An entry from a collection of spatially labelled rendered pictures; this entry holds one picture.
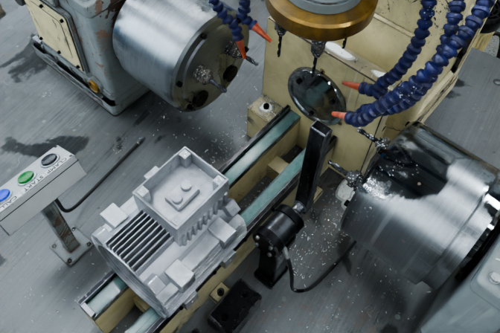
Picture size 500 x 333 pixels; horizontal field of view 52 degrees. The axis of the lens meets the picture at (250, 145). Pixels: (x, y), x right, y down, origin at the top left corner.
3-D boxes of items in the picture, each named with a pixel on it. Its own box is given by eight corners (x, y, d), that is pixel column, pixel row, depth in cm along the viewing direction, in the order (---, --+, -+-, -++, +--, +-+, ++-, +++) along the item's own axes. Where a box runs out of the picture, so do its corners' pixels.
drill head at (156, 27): (158, 13, 139) (144, -72, 119) (261, 80, 126) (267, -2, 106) (84, 62, 128) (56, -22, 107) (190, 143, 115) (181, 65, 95)
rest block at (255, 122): (260, 120, 134) (263, 90, 124) (281, 134, 131) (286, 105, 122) (245, 134, 131) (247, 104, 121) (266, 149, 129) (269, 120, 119)
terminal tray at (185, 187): (186, 166, 93) (183, 144, 87) (231, 201, 89) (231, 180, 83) (137, 212, 88) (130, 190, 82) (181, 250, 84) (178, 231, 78)
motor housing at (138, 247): (177, 195, 107) (168, 143, 91) (246, 251, 100) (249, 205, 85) (103, 264, 98) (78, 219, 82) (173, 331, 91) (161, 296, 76)
